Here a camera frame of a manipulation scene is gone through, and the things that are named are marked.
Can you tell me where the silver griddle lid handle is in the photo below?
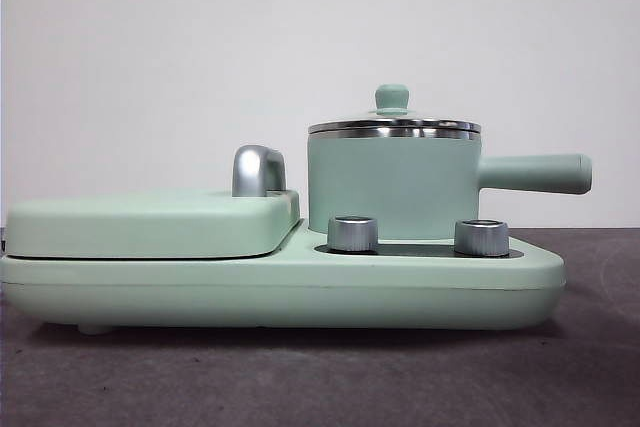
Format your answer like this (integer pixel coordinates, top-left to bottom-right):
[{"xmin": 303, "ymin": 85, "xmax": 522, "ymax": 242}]
[{"xmin": 231, "ymin": 145, "xmax": 288, "ymax": 198}]

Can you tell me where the mint green pot with handle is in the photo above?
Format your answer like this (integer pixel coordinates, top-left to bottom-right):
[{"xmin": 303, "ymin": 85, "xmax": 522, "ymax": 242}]
[{"xmin": 306, "ymin": 125, "xmax": 594, "ymax": 243}]

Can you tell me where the glass pot lid green knob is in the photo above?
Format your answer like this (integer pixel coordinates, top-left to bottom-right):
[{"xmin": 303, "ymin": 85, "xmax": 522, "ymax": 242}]
[{"xmin": 307, "ymin": 83, "xmax": 483, "ymax": 138}]

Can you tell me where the silver control knob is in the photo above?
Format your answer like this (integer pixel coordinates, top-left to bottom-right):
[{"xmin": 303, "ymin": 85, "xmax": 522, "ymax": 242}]
[
  {"xmin": 326, "ymin": 215, "xmax": 380, "ymax": 254},
  {"xmin": 453, "ymin": 218, "xmax": 511, "ymax": 257}
]

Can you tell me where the mint green breakfast machine base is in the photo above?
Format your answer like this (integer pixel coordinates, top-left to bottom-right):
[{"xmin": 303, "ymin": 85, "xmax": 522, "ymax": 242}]
[{"xmin": 0, "ymin": 219, "xmax": 567, "ymax": 336}]

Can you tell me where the mint green hinged griddle lid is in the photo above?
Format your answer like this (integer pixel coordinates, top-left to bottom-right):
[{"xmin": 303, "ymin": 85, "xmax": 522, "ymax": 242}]
[{"xmin": 3, "ymin": 188, "xmax": 304, "ymax": 261}]

